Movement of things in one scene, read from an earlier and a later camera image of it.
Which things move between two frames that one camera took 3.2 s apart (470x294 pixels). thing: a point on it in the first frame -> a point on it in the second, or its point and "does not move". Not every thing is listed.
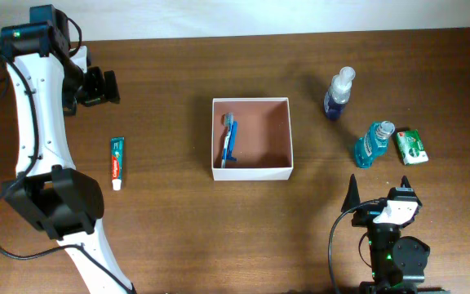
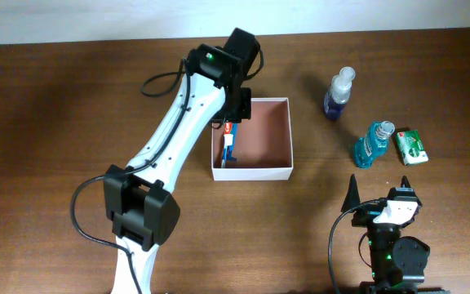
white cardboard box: x=263 y=140 does not move
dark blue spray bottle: x=339 y=92 does not move
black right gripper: x=366 y=213 does not move
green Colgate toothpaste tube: x=117 y=158 -> x=228 y=135
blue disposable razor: x=231 y=158 does not move
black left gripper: x=103 y=94 -> x=245 y=110
